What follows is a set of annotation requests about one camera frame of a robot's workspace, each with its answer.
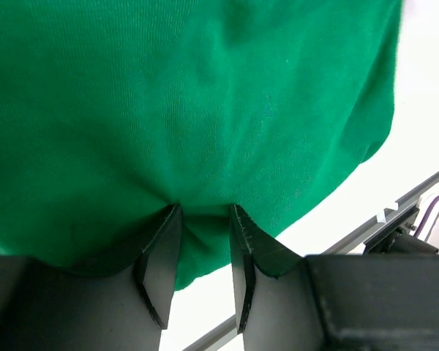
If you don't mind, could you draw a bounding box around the green t shirt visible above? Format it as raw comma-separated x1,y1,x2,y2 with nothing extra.
0,1,402,289

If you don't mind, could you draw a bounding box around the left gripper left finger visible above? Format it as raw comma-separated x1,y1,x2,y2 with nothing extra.
0,205,182,350

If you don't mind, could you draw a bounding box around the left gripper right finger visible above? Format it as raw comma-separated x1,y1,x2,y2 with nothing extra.
230,205,439,350

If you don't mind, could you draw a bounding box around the aluminium rail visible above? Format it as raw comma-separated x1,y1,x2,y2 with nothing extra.
184,171,439,351

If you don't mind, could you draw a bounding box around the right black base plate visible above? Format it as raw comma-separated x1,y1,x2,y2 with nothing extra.
363,206,439,255

